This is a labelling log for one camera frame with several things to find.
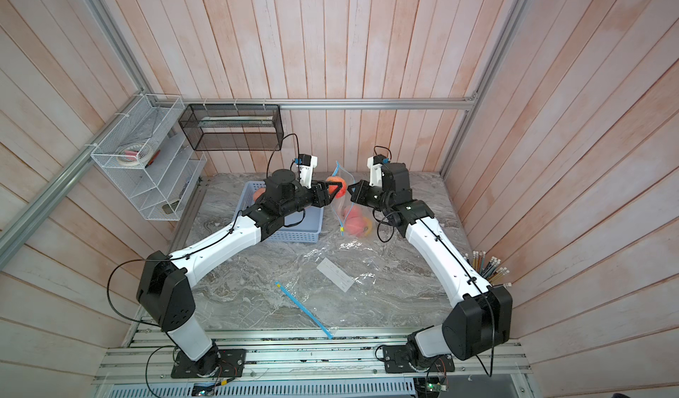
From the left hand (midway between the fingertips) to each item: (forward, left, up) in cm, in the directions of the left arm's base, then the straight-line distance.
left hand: (336, 187), depth 77 cm
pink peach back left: (+18, +32, -23) cm, 43 cm away
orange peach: (-3, +1, +3) cm, 4 cm away
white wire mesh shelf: (0, +53, -1) cm, 53 cm away
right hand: (+1, -3, 0) cm, 3 cm away
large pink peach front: (-2, -7, -15) cm, 16 cm away
